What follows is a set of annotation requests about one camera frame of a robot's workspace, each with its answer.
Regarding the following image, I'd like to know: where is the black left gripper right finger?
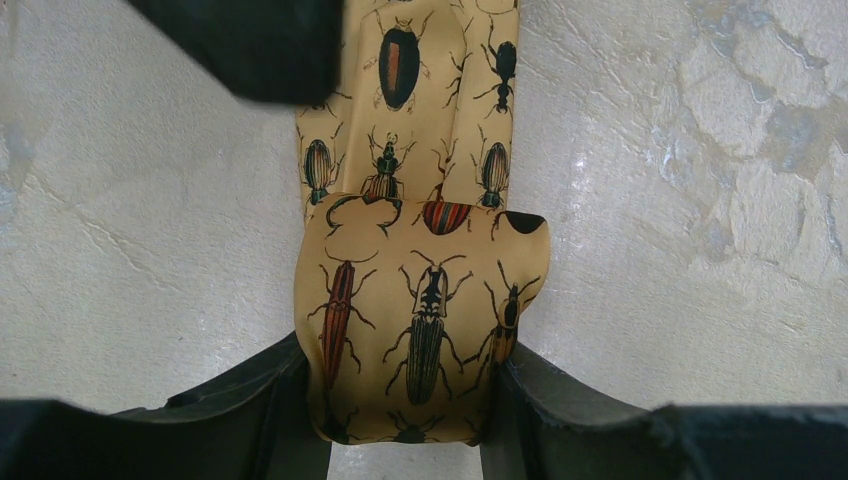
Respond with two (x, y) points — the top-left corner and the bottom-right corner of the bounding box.
(480, 345), (847, 479)

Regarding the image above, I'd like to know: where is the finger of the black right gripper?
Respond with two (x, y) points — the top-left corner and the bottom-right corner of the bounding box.
(131, 0), (343, 105)

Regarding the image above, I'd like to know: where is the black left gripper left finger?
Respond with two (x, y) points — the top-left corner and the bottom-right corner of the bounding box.
(1, 334), (331, 479)

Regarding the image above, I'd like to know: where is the cream insect print tie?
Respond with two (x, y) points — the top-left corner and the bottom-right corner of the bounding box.
(294, 1), (550, 445)

